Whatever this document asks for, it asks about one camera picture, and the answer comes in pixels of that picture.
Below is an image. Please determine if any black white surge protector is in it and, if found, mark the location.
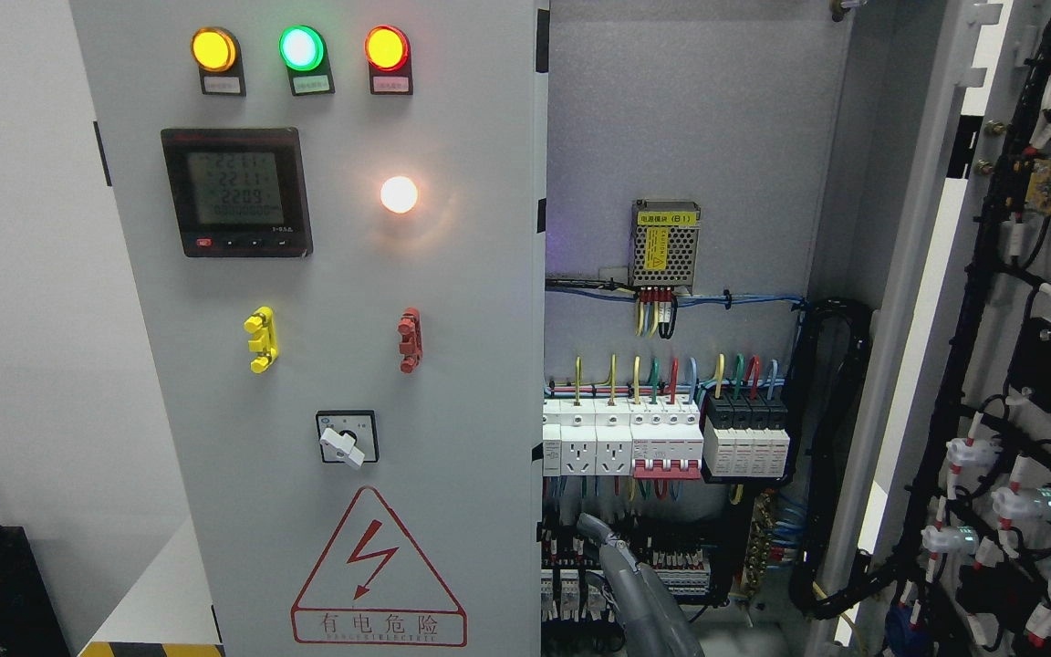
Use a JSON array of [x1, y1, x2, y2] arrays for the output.
[[702, 394, 796, 487]]

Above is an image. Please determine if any grey electrical cabinet body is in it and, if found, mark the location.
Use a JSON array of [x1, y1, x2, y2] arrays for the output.
[[526, 1, 995, 656]]

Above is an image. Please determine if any yellow indicator light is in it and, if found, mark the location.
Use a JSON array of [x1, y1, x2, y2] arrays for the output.
[[191, 26, 246, 97]]

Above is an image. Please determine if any black right cable harness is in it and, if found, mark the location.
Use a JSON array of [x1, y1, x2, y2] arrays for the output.
[[787, 299, 875, 621]]

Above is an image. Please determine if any grey cabinet door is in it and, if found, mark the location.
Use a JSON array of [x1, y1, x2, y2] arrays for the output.
[[862, 1, 1051, 656], [70, 1, 549, 656]]

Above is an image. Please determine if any yellow terminal post block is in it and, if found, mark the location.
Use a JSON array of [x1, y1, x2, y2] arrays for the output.
[[243, 305, 279, 374]]

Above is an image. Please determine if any red electric hazard warning sticker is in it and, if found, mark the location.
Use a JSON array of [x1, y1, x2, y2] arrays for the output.
[[291, 486, 468, 648]]

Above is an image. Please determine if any white rotary selector switch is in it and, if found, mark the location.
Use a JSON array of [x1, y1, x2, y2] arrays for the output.
[[316, 409, 380, 470]]

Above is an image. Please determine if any metal mesh power supply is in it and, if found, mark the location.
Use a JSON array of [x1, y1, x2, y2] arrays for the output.
[[630, 199, 701, 288]]

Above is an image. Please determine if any black relay terminal row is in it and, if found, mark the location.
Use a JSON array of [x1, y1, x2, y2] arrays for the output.
[[536, 523, 716, 622]]

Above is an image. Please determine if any black digital power meter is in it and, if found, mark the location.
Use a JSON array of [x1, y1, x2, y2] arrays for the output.
[[160, 126, 314, 258]]

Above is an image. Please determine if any red terminal post block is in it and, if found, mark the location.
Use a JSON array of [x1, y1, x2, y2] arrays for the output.
[[397, 308, 424, 374]]

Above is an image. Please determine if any white glowing indicator light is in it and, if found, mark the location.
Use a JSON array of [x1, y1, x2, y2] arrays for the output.
[[380, 174, 420, 214]]

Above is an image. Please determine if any red indicator light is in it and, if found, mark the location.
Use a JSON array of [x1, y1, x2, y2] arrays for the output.
[[364, 25, 413, 95]]

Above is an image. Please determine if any green indicator light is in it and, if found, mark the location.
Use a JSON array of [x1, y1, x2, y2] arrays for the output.
[[279, 24, 335, 96]]

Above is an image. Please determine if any white socket breaker row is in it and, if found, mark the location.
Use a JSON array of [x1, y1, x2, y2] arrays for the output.
[[541, 398, 703, 481]]

